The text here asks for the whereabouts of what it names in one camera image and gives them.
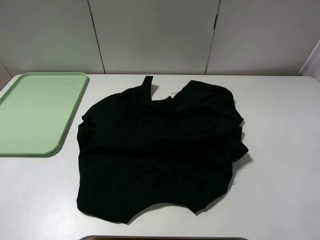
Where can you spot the black short sleeve shirt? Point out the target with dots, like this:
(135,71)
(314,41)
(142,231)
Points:
(136,152)

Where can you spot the light green plastic tray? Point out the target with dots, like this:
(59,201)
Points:
(37,109)

